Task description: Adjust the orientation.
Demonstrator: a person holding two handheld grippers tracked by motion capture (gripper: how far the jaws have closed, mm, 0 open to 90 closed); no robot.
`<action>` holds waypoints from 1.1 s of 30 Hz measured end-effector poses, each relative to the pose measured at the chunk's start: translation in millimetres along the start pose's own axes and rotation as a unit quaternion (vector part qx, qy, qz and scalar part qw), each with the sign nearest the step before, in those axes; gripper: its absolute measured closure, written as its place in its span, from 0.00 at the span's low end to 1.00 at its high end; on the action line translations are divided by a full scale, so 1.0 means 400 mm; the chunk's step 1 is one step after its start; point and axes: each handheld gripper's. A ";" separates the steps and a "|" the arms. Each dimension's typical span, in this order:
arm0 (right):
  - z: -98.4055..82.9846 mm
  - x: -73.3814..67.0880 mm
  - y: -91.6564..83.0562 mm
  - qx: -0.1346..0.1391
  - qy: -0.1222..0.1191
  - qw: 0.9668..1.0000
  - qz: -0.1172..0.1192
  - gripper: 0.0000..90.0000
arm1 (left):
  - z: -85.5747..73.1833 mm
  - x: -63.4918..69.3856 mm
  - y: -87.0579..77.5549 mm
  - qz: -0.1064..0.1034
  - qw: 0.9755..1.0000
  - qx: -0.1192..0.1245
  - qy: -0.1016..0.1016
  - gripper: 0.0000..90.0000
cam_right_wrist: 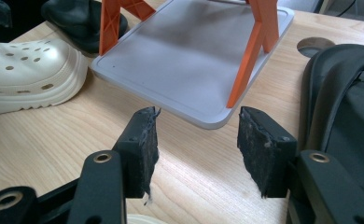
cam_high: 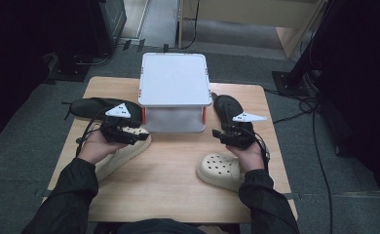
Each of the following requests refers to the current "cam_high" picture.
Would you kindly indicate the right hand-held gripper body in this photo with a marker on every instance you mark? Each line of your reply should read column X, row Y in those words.
column 243, row 135

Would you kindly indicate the person's right hand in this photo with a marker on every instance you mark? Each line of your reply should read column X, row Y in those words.
column 249, row 157

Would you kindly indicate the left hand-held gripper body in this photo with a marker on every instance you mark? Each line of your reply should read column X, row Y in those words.
column 115, row 131

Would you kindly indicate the person's left hand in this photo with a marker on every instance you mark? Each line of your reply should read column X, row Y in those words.
column 97, row 148

